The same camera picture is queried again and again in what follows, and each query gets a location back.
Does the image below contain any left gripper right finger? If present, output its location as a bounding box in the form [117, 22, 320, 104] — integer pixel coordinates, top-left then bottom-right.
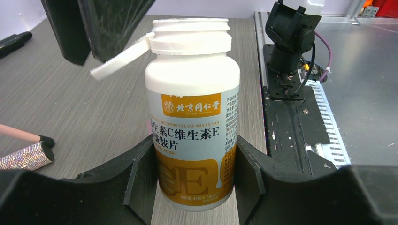
[234, 136, 398, 225]

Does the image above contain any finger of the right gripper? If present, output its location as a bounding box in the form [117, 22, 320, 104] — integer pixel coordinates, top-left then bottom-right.
[41, 0, 91, 66]
[78, 0, 155, 62]

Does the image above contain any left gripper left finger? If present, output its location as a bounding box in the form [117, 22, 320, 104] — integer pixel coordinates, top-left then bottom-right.
[0, 136, 158, 225]

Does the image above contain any white vitamin pill bottle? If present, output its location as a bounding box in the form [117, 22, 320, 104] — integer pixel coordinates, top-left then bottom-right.
[91, 18, 240, 212]

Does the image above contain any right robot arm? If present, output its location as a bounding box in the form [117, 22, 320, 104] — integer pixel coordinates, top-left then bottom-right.
[42, 0, 324, 101]

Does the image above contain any black microphone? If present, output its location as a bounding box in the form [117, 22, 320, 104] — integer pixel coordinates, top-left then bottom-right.
[0, 31, 32, 59]

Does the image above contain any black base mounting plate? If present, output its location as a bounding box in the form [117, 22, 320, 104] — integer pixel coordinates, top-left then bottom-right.
[261, 44, 336, 176]

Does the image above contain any pink music stand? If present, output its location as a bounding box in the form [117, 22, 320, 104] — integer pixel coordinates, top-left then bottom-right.
[0, 124, 55, 148]

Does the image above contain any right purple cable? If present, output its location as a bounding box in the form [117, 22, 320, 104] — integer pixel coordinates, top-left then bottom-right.
[314, 31, 334, 82]

